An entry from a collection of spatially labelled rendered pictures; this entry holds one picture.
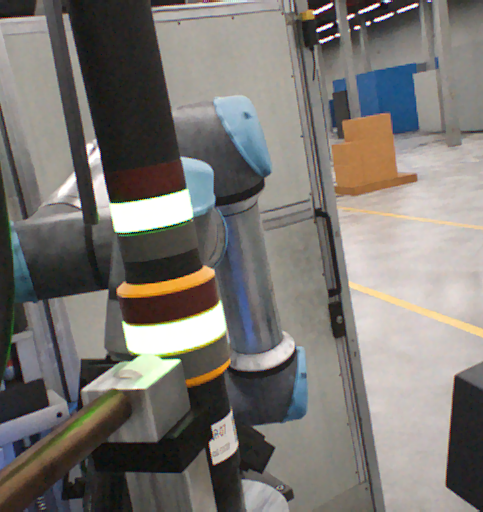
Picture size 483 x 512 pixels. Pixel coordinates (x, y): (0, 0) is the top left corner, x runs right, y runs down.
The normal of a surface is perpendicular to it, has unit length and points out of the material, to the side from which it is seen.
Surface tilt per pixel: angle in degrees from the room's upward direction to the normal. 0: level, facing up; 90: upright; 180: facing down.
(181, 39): 91
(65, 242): 65
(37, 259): 83
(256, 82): 90
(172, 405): 90
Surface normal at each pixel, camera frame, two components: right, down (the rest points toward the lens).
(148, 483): -0.37, 0.24
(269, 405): -0.02, 0.44
